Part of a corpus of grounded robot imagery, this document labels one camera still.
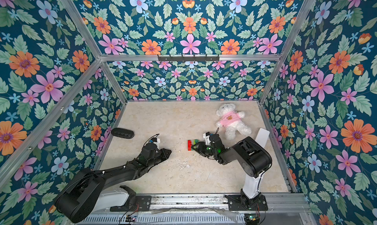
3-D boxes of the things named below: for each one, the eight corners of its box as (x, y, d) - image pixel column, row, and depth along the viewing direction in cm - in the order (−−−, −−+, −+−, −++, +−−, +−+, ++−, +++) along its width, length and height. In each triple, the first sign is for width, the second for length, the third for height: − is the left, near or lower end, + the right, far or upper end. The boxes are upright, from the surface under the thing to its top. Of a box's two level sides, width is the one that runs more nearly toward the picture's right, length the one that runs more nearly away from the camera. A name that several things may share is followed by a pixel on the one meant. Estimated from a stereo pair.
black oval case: (111, 137, 101) (108, 134, 98) (115, 130, 105) (112, 127, 101) (132, 139, 100) (129, 136, 96) (135, 132, 104) (133, 129, 100)
